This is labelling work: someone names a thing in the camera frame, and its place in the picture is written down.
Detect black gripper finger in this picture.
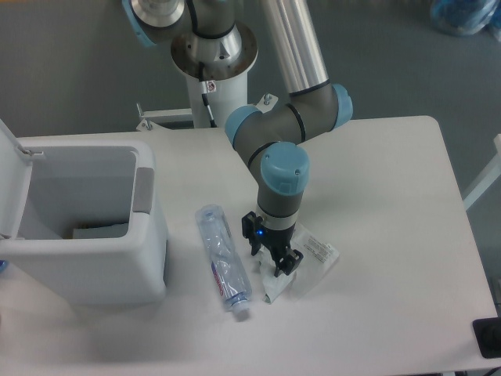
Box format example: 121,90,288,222
241,211,263,256
273,248,304,277

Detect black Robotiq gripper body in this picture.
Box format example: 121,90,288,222
254,217,294,261

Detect white plastic wrapper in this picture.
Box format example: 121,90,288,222
257,223,340,304

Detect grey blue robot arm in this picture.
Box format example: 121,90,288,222
122,1,353,275

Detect white open trash can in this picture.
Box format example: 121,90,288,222
1,126,168,305

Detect crushed clear plastic bottle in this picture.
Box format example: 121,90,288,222
196,204,252,321

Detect black device at table edge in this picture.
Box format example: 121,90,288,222
472,317,500,359

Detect blue plastic bag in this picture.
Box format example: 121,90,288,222
429,1,500,37

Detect white pedestal foot frame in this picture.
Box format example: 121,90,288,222
136,92,279,132

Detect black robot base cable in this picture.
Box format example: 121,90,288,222
196,61,218,128

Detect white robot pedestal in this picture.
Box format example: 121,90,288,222
171,21,258,128

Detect white frame leg right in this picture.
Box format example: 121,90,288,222
462,134,500,211

